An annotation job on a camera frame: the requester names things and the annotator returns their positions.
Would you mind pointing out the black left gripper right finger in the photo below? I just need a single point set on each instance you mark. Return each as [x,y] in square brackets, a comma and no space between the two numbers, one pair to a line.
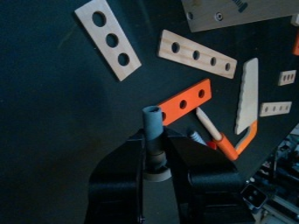
[202,175]

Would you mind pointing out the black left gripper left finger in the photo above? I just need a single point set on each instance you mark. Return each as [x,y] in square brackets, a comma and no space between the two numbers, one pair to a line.
[115,180]

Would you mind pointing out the grey wooden toy nail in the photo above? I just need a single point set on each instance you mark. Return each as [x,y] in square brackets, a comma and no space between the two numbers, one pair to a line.
[152,128]

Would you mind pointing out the four-hole natural wooden plank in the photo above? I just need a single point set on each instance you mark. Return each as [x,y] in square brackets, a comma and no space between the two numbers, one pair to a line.
[196,54]

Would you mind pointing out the red toy piece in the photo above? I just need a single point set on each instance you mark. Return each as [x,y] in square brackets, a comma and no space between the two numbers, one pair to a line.
[211,144]

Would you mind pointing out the orange wooden toy piece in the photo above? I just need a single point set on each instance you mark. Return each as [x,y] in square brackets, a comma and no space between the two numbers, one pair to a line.
[296,43]

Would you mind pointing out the orange three-hole wooden plank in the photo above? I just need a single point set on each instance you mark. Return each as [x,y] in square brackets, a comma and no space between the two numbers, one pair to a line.
[187,100]

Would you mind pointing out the black equipment beyond table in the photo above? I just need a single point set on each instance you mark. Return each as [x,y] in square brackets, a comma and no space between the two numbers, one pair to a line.
[276,178]

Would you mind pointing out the three-hole natural wooden plank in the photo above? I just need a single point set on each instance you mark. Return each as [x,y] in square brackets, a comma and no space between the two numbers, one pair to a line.
[107,39]

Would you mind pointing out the grey toy screw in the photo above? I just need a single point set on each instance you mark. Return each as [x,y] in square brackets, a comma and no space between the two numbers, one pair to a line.
[195,137]

